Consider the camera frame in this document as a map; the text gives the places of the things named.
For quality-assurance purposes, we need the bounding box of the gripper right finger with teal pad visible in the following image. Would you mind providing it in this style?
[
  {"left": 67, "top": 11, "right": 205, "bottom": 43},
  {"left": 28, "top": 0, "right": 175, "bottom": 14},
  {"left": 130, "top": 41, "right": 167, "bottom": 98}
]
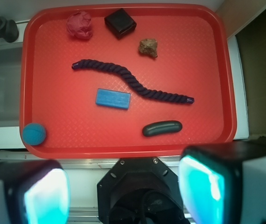
[{"left": 178, "top": 141, "right": 266, "bottom": 224}]

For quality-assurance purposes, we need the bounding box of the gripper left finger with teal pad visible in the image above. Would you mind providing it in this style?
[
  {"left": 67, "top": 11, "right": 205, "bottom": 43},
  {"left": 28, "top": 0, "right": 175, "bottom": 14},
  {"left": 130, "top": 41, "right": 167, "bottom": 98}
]
[{"left": 0, "top": 160, "right": 70, "bottom": 224}]

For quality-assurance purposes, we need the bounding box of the blue ball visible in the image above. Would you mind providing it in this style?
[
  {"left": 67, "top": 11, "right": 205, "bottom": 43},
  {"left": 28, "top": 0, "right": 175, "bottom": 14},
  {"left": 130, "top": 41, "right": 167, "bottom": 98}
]
[{"left": 22, "top": 123, "right": 47, "bottom": 146}]

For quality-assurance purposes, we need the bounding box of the dark green capsule object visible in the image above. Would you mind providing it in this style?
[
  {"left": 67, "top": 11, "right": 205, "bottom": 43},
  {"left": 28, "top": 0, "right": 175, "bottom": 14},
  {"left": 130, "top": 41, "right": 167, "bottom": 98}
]
[{"left": 142, "top": 120, "right": 183, "bottom": 137}]

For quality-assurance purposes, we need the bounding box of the blue rectangular block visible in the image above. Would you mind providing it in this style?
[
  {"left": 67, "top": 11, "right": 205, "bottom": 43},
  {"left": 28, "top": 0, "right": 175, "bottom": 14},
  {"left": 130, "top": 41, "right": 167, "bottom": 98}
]
[{"left": 95, "top": 89, "right": 130, "bottom": 110}]

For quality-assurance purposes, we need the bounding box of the red plastic tray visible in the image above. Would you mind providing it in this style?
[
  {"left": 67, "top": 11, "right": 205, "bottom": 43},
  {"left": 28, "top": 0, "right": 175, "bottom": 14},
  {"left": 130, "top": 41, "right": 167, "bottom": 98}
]
[{"left": 19, "top": 4, "right": 237, "bottom": 159}]

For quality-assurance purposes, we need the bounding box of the grey sink basin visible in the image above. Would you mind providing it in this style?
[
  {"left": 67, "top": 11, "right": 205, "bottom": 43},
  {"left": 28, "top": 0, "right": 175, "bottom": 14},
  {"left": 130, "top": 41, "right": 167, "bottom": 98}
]
[{"left": 0, "top": 47, "right": 22, "bottom": 127}]

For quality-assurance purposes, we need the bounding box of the brown rock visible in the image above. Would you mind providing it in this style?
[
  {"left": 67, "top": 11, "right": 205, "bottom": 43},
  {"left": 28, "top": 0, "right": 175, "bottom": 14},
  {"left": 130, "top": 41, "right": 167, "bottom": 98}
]
[{"left": 138, "top": 38, "right": 157, "bottom": 58}]

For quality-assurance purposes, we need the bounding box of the black square box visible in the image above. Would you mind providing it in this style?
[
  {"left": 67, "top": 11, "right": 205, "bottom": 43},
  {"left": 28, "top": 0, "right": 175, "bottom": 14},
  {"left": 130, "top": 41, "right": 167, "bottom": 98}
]
[{"left": 104, "top": 8, "right": 137, "bottom": 39}]

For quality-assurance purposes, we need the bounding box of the dark blue twisted rope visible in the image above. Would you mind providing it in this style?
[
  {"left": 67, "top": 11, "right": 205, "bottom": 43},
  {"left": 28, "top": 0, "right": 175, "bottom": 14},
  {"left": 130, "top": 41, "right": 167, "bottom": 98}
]
[{"left": 71, "top": 59, "right": 195, "bottom": 105}]

